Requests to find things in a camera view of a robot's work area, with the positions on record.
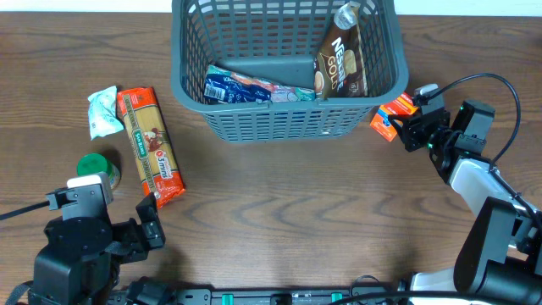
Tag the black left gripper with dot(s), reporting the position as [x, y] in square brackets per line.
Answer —
[150, 218]

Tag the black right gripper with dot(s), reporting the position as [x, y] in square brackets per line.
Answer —
[412, 128]

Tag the orange spaghetti packet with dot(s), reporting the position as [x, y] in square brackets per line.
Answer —
[154, 156]

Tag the brown Nescafe Gold pouch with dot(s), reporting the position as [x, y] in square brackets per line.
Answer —
[339, 65]

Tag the blue Kleenex tissue pack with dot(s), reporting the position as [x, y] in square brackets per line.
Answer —
[222, 86]

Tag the grey plastic basket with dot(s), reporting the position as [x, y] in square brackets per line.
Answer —
[278, 41]

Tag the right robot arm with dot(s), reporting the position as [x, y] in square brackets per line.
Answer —
[501, 257]

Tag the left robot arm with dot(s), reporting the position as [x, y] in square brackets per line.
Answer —
[80, 262]

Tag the green lid spice jar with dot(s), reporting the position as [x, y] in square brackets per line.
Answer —
[94, 163]

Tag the white green sachet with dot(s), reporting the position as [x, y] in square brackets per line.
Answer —
[102, 116]

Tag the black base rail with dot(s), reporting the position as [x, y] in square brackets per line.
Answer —
[147, 291]

